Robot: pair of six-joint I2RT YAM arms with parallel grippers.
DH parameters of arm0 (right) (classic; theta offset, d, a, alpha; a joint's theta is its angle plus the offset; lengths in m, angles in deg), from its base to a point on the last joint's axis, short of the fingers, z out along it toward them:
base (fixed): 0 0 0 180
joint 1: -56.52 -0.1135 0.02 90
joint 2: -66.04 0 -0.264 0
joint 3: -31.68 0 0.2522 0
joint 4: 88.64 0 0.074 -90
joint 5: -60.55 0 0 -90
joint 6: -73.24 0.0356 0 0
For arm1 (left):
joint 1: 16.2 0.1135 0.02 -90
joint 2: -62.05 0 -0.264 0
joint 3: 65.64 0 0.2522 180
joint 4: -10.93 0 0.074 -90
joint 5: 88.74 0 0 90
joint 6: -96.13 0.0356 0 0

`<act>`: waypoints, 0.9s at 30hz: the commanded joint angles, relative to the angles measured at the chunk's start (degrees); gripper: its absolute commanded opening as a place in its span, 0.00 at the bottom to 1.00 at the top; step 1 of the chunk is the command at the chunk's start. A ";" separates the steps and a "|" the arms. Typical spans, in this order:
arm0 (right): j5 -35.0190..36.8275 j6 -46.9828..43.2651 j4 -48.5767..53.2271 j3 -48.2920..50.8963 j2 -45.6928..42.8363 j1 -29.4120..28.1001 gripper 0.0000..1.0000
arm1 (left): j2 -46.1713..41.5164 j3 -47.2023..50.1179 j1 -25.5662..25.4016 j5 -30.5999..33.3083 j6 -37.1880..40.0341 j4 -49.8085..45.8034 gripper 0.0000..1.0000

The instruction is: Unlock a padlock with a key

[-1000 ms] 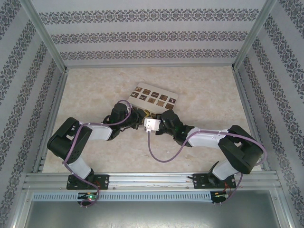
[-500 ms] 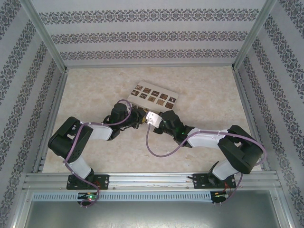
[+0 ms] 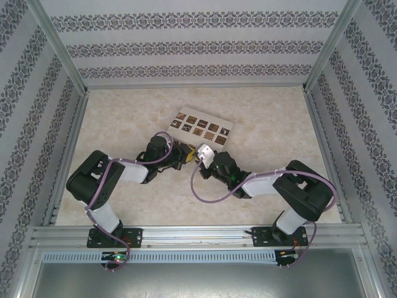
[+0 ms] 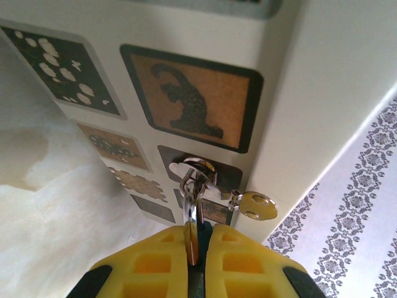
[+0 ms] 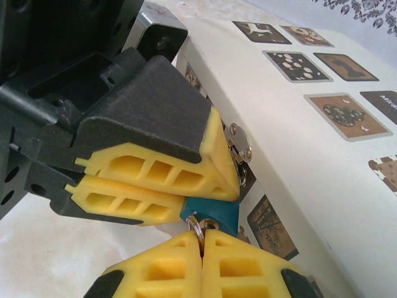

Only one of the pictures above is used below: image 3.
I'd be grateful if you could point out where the slotted grey cable duct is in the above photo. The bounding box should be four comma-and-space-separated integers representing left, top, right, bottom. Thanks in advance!
42, 250, 277, 264

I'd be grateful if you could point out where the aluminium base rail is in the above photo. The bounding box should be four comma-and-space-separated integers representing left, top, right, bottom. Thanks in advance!
30, 225, 364, 249

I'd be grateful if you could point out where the aluminium table side rail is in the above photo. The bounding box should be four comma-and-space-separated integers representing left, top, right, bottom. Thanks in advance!
43, 91, 91, 227
303, 88, 353, 224

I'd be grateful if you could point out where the grey metal shelf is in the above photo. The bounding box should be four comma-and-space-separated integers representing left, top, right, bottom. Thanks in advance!
18, 248, 382, 298

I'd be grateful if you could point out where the white box with brown pictures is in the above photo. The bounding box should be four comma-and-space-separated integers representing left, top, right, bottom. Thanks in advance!
166, 106, 234, 148

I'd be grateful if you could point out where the aluminium frame post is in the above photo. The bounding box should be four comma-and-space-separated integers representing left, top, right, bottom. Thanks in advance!
24, 0, 89, 96
303, 0, 364, 93

